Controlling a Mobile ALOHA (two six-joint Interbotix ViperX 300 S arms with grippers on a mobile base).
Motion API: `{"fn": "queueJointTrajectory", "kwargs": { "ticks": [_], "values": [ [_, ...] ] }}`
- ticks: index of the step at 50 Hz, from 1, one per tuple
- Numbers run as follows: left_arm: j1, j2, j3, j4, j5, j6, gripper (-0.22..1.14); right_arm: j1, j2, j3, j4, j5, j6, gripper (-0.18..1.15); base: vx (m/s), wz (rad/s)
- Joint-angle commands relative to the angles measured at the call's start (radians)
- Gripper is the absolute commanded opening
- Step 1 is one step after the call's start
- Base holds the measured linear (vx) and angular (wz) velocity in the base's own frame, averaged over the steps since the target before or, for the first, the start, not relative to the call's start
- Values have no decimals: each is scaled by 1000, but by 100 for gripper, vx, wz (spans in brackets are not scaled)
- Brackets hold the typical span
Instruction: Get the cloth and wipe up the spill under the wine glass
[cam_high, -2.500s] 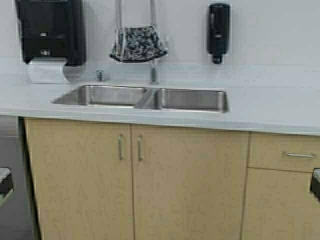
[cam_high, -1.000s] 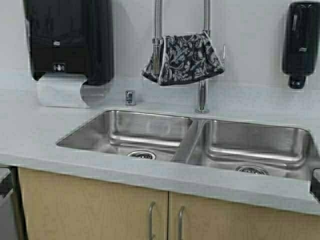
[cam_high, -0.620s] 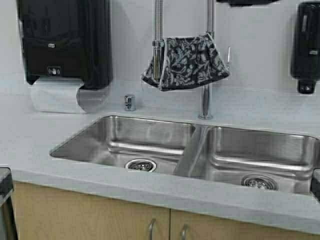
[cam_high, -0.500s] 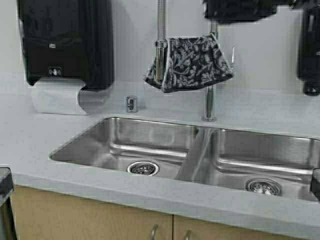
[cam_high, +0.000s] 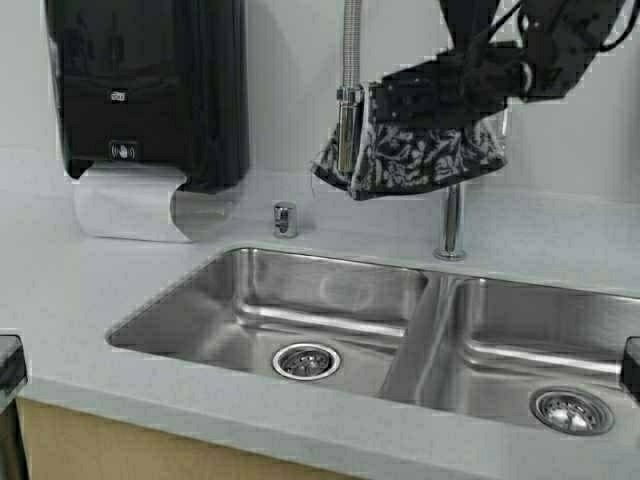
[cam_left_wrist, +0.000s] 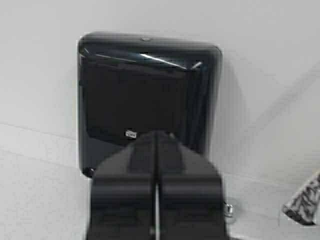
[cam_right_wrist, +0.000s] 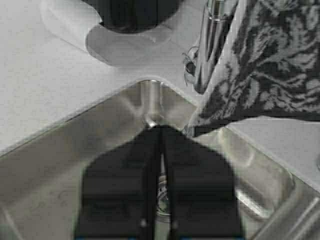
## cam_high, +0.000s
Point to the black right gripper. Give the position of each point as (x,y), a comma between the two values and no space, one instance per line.
(456,88)

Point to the black grey patterned cloth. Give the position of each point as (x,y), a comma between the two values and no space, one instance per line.
(397,160)

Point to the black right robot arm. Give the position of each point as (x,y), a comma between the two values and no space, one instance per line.
(537,51)

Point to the robot base left corner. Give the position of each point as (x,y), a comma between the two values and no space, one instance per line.
(13,364)

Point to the robot base right corner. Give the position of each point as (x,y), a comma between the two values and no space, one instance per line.
(630,368)

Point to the chrome pull-down kitchen faucet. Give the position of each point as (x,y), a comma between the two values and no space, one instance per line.
(350,99)

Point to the chrome sink air gap cap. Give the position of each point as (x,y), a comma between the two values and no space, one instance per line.
(284,220)

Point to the stainless steel double sink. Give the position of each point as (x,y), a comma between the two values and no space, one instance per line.
(467,345)

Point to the black paper towel dispenser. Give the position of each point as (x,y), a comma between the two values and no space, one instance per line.
(154,83)

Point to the left sink drain strainer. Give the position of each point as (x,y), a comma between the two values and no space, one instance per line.
(306,361)

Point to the sink drain strainer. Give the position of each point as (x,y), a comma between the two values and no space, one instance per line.
(571,411)
(306,361)

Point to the white paper towel sheet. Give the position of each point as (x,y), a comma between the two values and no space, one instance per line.
(146,203)

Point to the right sink drain strainer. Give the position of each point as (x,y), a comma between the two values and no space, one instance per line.
(571,411)

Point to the light wood base cabinet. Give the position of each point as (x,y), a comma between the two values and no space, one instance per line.
(61,443)

